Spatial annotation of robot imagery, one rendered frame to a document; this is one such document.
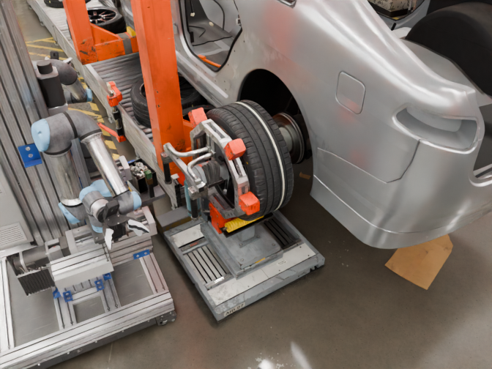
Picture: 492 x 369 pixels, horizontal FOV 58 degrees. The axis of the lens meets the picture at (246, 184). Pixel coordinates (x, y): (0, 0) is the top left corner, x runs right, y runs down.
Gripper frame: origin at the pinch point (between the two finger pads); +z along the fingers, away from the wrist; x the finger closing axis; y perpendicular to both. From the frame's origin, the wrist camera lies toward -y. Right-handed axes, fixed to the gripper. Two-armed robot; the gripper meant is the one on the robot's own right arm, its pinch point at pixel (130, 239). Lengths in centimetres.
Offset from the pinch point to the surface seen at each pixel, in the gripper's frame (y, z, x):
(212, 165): 11, -35, -63
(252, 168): 10, -22, -79
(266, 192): 24, -15, -84
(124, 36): 36, -289, -151
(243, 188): 23, -24, -76
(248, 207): 27, -14, -71
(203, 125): 2, -58, -74
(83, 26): 22, -288, -111
